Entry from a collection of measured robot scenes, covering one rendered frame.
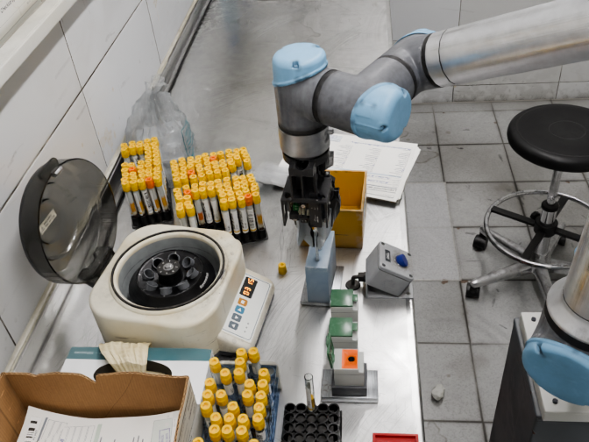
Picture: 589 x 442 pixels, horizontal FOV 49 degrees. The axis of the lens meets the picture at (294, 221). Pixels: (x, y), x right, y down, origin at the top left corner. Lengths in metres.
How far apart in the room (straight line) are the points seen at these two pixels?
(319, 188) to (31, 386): 0.52
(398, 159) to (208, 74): 0.73
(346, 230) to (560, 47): 0.61
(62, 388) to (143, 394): 0.12
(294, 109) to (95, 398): 0.52
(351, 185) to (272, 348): 0.41
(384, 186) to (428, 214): 1.33
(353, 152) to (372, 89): 0.73
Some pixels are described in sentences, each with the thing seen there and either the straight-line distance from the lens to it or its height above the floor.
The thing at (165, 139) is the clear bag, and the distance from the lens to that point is 1.52.
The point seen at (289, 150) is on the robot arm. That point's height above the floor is 1.24.
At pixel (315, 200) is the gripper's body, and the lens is 0.96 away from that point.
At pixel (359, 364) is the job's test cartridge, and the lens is 1.03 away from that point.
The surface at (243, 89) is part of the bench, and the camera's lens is 1.89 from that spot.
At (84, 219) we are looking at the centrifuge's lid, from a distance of 1.26.
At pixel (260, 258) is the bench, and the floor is 0.88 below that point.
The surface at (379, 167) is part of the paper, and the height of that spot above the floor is 0.89.
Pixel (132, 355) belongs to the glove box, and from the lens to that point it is 1.07.
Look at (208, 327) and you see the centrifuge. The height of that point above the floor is 0.96.
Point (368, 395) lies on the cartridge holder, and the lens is 1.06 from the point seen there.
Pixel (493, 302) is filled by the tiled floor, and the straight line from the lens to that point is 2.43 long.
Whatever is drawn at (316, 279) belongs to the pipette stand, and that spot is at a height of 0.95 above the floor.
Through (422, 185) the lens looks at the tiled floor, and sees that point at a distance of 2.92.
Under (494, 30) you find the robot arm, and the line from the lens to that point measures 0.86.
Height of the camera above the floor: 1.76
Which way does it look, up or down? 40 degrees down
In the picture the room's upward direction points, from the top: 6 degrees counter-clockwise
